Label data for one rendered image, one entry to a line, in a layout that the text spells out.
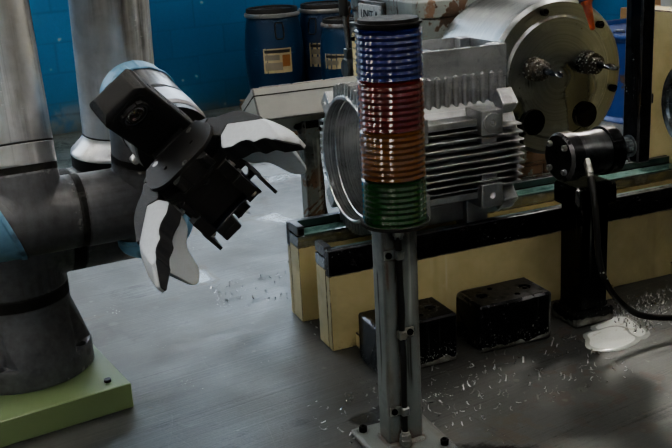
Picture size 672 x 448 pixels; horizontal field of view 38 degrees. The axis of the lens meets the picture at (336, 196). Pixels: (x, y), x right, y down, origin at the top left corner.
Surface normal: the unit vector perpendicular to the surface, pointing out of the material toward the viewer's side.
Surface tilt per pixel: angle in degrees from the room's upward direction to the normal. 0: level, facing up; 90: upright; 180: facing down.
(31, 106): 78
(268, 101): 60
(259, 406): 0
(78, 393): 0
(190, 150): 42
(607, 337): 0
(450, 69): 90
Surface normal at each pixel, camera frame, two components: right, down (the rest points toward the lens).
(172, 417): -0.05, -0.96
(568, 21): 0.39, 0.23
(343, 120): 0.36, 0.66
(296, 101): 0.31, -0.27
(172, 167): -0.59, -0.59
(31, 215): 0.44, 0.00
